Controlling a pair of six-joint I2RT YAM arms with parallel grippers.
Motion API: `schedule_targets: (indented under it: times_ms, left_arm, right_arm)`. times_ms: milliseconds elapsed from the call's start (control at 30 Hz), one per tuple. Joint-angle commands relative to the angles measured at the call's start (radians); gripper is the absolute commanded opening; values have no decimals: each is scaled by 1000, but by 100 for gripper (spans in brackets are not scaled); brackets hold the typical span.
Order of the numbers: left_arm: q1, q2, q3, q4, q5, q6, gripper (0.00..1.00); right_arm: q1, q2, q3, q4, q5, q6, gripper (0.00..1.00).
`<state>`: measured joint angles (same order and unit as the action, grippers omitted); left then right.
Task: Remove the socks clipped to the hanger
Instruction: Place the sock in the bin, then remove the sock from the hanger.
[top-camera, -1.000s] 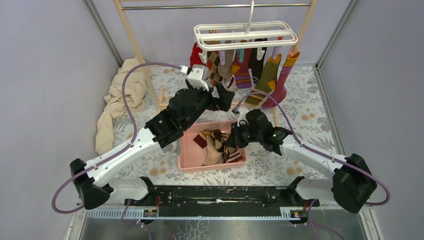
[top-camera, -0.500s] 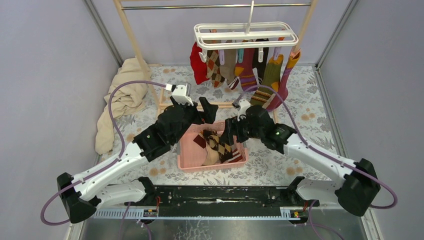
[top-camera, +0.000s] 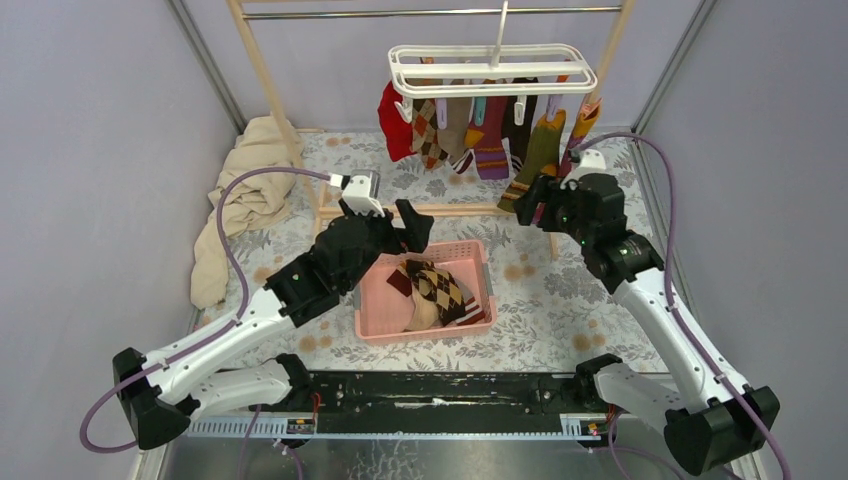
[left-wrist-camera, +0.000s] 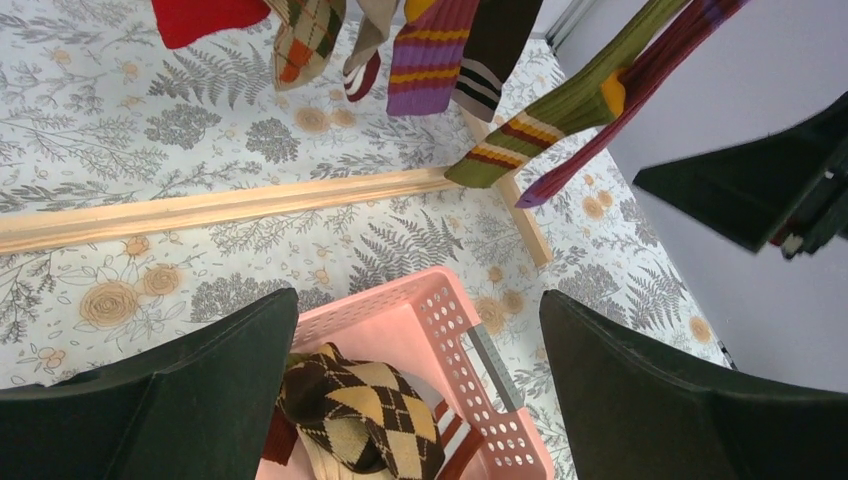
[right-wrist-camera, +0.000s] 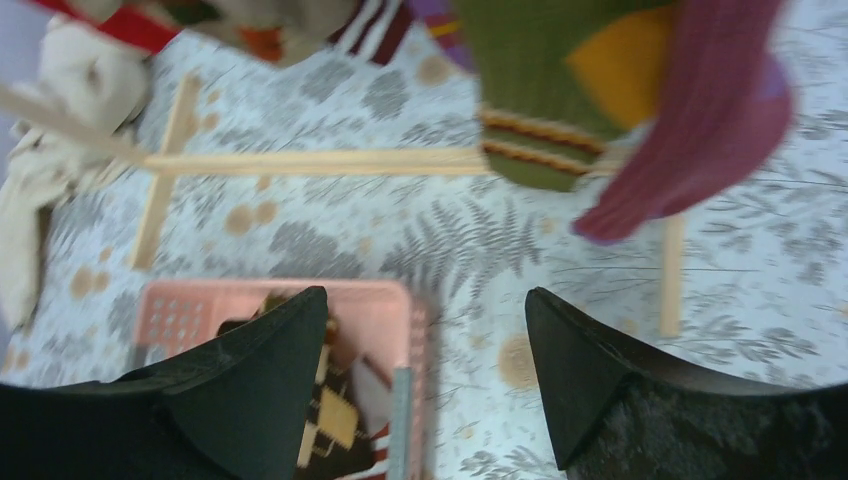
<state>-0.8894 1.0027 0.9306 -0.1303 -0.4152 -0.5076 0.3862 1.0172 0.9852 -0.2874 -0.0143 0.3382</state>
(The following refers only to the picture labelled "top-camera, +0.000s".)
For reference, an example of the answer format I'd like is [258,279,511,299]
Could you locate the grey maroon striped sock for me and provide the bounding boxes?
[455,282,485,326]

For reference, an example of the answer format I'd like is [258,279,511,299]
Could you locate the brown yellow argyle sock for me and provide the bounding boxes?
[405,260,465,328]

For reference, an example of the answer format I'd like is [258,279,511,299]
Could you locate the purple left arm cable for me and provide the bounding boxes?
[79,166,339,455]

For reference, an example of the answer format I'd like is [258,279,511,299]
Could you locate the floral patterned mat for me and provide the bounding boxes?
[232,132,665,373]

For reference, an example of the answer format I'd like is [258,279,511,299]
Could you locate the red sock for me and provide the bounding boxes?
[377,81,414,162]

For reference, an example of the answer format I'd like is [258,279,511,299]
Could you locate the pink plastic basket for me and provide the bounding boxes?
[354,240,497,345]

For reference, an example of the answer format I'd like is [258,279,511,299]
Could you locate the white clip sock hanger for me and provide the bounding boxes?
[388,2,599,99]

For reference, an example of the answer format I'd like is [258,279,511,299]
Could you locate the beige crumpled cloth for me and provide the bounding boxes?
[190,116,303,309]

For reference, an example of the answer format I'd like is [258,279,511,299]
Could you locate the dark brown striped sock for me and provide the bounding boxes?
[501,96,537,174]

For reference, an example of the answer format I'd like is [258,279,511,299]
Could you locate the green orange sock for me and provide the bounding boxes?
[497,109,567,213]

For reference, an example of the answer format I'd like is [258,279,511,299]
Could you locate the striped beige maroon sock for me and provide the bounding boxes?
[387,262,439,332]

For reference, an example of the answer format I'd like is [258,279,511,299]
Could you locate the orange beige argyle sock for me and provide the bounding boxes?
[411,99,448,170]

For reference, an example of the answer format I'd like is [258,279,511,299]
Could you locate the maroon purple striped sock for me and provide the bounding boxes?
[464,97,509,180]

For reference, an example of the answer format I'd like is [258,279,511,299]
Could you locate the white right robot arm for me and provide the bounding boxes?
[513,173,780,475]

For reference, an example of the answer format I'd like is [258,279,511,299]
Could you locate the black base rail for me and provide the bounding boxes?
[250,354,622,436]

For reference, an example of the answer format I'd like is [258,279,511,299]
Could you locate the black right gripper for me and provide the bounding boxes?
[511,172,593,246]

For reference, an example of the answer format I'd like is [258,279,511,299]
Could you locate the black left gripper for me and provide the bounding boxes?
[339,200,433,294]

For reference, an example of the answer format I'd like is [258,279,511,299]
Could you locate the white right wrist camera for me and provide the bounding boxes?
[559,149,607,190]

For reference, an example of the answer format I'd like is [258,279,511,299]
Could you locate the wooden clothes rack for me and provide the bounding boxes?
[225,0,637,261]

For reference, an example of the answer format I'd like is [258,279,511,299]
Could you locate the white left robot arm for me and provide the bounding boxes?
[112,199,434,450]

